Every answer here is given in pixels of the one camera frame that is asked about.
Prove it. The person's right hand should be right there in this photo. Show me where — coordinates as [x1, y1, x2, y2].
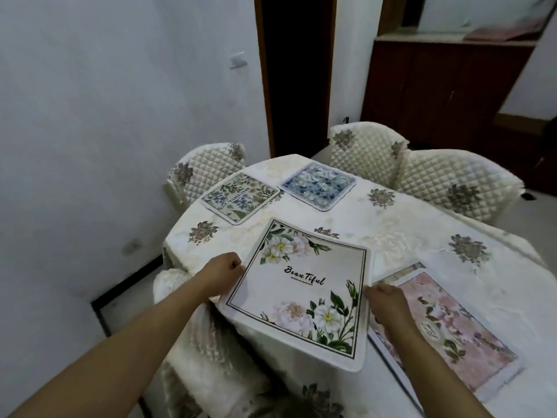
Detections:
[363, 283, 414, 332]

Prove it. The person's left hand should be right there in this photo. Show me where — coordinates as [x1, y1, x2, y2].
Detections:
[197, 252, 244, 298]

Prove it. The white floral placemat black border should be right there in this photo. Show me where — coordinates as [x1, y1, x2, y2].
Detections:
[218, 218, 374, 374]

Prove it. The person's right forearm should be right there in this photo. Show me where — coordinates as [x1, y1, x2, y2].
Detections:
[382, 318, 494, 418]

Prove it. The person's left forearm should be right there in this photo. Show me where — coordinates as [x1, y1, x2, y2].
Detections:
[9, 269, 212, 418]

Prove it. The white floral tablecloth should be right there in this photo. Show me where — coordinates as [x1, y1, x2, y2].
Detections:
[162, 156, 557, 418]

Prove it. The green leaf floral placemat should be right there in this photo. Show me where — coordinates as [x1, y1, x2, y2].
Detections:
[199, 172, 280, 225]

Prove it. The pink floral placemat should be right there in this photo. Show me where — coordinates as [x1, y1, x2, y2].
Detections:
[368, 262, 525, 392]

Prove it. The cream quilted chair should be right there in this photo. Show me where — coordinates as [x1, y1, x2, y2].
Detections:
[393, 149, 526, 226]
[152, 269, 279, 418]
[165, 143, 247, 206]
[327, 122, 410, 184]

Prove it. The blue floral placemat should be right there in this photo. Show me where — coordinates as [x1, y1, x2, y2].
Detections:
[278, 162, 357, 212]

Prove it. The dark wooden cabinet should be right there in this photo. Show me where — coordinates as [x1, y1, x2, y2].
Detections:
[360, 0, 557, 197]

